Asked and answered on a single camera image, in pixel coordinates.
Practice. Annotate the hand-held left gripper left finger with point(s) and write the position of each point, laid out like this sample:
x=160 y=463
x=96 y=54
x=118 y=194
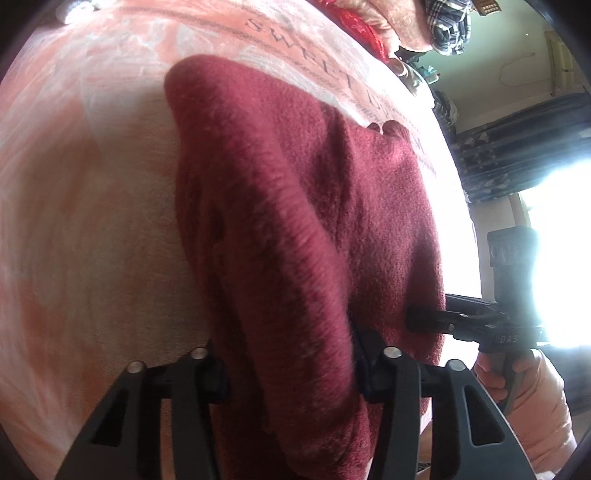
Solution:
x=203 y=374

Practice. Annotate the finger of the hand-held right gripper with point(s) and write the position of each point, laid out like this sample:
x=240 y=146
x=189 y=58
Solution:
x=468 y=304
x=434 y=321

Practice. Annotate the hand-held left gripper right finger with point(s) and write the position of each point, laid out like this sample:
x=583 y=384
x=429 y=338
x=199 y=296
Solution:
x=369 y=369

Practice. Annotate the maroon knit sweater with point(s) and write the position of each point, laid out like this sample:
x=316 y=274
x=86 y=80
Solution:
x=300 y=230

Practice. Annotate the person's right forearm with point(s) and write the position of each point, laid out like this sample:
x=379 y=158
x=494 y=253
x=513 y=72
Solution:
x=547 y=406

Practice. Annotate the person's right hand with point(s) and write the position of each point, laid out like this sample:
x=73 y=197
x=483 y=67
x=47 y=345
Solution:
x=489 y=376

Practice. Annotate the bright window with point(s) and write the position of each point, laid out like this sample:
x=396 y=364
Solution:
x=563 y=254

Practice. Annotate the dark patterned curtain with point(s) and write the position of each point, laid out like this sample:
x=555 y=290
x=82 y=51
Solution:
x=517 y=152

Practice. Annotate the pink printed blanket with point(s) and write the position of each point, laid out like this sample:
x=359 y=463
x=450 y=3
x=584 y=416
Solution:
x=83 y=207

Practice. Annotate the cluttered small bedside things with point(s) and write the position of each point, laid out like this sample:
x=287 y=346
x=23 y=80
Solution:
x=422 y=78

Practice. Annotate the blue plaid cloth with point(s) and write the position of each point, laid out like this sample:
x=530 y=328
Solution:
x=450 y=27

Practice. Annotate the pink fluffy folded blanket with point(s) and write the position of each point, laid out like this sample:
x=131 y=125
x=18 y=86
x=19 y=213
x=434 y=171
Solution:
x=397 y=23

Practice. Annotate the red patterned cloth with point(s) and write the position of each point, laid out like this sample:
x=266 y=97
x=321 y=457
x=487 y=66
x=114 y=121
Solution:
x=360 y=23

